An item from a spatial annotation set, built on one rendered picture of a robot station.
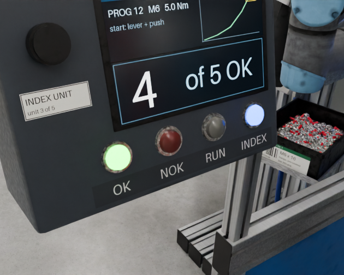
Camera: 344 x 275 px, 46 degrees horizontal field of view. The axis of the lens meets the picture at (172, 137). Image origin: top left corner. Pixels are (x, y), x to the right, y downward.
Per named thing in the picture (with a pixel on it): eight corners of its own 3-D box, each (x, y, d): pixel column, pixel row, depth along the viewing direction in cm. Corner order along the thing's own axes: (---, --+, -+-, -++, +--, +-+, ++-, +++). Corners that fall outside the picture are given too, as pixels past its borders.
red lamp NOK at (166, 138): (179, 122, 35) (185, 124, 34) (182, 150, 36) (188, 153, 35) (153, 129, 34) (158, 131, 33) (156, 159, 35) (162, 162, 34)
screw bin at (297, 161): (291, 121, 105) (297, 96, 102) (356, 144, 96) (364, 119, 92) (246, 153, 91) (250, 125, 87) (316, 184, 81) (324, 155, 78)
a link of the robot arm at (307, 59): (345, 87, 71) (362, 25, 66) (301, 100, 66) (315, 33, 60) (310, 72, 77) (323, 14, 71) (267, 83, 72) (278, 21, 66)
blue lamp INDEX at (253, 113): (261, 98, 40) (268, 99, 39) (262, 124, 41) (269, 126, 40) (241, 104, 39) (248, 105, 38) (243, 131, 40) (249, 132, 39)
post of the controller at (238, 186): (235, 223, 63) (252, 113, 53) (248, 235, 61) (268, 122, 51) (220, 231, 62) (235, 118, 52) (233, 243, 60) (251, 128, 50)
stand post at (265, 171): (243, 247, 176) (279, 43, 130) (258, 261, 169) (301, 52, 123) (236, 251, 174) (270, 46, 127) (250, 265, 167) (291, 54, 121)
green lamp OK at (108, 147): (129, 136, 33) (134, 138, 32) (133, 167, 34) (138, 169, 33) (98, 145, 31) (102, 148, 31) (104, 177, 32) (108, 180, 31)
